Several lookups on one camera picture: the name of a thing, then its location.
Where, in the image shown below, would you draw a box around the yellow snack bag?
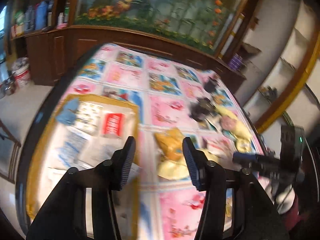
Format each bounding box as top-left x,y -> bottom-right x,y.
154,127 -> 185,161

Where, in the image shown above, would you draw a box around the pink fluffy cloth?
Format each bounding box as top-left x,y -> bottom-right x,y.
220,115 -> 238,131

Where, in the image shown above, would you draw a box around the light blue towel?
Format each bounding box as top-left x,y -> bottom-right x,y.
55,98 -> 80,125

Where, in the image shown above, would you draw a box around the yellow towel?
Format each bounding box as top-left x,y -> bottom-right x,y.
157,148 -> 224,180
215,105 -> 252,153

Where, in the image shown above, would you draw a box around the white gloved right hand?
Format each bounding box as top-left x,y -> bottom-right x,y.
265,183 -> 296,215

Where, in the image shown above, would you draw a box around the colourful cartoon tablecloth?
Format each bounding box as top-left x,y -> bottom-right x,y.
23,42 -> 266,240

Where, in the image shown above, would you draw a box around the wooden chair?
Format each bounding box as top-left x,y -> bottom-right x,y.
1,121 -> 22,184

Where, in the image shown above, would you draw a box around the black device on table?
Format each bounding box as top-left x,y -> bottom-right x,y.
203,77 -> 219,94

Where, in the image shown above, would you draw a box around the purple bottle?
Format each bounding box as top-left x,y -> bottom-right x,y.
228,54 -> 242,70

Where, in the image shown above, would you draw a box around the white plastic bucket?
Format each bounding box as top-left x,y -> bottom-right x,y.
11,57 -> 31,88

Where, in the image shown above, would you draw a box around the large landscape painting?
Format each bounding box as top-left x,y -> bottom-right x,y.
74,0 -> 242,55

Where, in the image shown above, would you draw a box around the dark wooden cabinet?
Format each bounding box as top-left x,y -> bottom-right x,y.
11,24 -> 247,93

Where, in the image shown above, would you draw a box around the blue bottle on shelf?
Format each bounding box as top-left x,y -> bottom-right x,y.
35,1 -> 48,30

